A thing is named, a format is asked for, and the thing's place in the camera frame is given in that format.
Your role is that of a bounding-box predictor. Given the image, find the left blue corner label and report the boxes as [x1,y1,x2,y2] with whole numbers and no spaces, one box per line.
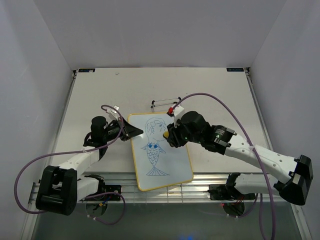
[78,68,96,73]

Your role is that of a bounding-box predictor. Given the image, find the purple cable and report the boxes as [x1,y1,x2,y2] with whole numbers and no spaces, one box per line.
[176,92,276,240]
[15,104,127,225]

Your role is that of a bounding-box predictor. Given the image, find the right blue corner label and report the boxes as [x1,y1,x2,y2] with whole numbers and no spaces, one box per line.
[226,67,244,72]

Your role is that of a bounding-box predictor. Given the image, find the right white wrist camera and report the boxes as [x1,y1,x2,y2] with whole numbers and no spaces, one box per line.
[166,105,185,127]

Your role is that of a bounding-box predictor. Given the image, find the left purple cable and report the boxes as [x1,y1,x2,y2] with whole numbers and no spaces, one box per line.
[15,104,127,225]

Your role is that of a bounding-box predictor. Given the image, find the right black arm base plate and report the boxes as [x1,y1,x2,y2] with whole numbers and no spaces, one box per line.
[207,184,242,201]

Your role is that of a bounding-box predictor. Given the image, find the black wire easel stand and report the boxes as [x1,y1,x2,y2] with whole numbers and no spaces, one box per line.
[150,96,182,113]

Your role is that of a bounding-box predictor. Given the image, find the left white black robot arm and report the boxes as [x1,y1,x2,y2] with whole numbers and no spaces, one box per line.
[35,116,143,216]

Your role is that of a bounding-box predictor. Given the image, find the yellow black eraser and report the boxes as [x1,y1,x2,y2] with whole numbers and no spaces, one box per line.
[163,131,169,139]

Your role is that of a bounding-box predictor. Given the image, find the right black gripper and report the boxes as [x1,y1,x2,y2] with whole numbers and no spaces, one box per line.
[167,117,203,148]

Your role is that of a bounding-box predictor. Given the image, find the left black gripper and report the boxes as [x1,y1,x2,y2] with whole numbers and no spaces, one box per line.
[103,117,144,142]

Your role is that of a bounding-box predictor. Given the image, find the yellow framed whiteboard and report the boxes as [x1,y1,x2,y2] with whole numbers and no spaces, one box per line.
[128,112,194,192]

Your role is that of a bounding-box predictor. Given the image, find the blue corner label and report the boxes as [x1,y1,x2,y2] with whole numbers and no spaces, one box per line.
[226,67,244,72]
[78,68,96,73]

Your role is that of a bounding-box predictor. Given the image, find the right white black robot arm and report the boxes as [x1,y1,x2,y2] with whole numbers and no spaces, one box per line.
[163,108,313,206]

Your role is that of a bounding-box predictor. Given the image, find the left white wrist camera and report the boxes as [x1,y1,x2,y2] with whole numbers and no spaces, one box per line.
[108,105,120,121]

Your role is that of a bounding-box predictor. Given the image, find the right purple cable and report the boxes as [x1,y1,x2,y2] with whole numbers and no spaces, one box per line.
[176,92,276,240]

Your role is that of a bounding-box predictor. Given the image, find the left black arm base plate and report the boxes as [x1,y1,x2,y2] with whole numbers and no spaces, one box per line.
[84,184,122,202]

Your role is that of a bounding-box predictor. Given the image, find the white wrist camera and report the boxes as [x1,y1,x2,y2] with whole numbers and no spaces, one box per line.
[108,105,120,121]
[166,105,185,127]

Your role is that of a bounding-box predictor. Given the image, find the aluminium rail frame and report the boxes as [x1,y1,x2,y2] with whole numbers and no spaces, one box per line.
[27,172,301,205]

